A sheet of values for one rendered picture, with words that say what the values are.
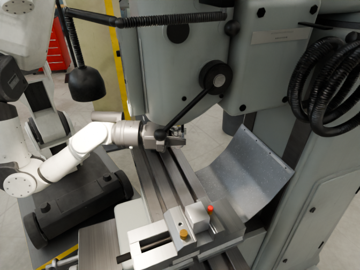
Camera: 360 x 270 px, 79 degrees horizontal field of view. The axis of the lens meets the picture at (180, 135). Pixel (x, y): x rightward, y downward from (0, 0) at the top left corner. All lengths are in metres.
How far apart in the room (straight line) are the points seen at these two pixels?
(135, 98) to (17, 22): 0.38
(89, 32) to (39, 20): 1.49
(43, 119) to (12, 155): 0.46
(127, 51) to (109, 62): 1.82
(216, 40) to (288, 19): 0.15
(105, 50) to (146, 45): 1.84
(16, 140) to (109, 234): 0.55
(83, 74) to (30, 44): 0.29
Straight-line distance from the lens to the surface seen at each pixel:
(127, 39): 0.50
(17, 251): 2.17
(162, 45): 0.44
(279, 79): 0.59
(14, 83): 0.74
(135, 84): 0.53
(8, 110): 0.74
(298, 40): 0.59
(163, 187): 0.91
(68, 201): 1.45
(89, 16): 0.39
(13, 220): 2.37
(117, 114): 0.69
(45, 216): 1.41
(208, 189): 0.99
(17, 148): 0.76
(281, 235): 1.11
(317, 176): 0.88
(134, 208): 1.00
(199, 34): 0.46
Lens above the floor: 1.63
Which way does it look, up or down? 36 degrees down
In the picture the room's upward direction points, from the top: straight up
